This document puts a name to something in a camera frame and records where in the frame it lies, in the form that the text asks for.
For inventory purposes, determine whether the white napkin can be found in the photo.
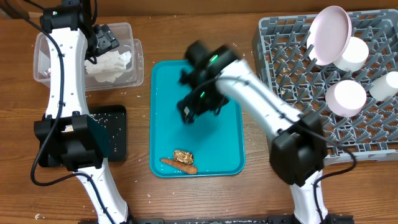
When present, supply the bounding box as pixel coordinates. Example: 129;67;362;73
85;50;132;83

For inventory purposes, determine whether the brown food scrap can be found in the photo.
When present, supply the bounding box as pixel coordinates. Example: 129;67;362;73
173;150;194;165

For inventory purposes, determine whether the red snack wrapper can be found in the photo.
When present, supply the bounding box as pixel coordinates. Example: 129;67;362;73
44;68;51;77

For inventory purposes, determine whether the orange carrot piece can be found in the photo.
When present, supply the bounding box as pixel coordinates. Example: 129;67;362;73
160;159;198;175

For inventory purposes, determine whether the large white plate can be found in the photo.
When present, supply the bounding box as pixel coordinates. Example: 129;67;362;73
307;6;352;66

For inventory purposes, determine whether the white cup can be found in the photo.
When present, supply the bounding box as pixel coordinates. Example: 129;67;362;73
369;72;398;101

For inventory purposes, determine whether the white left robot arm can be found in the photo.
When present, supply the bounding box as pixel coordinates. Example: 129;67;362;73
30;0;134;223

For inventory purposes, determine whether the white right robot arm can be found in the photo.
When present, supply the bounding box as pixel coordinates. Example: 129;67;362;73
177;40;328;223

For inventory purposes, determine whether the black waste tray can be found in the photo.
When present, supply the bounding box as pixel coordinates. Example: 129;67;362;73
34;105;127;171

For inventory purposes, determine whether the grey dishwasher rack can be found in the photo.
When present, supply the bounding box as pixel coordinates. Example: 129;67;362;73
252;9;397;165

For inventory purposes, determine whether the teal plastic tray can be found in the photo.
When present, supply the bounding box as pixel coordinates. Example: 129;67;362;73
149;60;246;178

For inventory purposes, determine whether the clear plastic bin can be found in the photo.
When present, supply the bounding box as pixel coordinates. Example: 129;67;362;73
33;22;144;91

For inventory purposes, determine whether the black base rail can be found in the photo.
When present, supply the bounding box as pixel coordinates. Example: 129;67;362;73
77;216;355;224

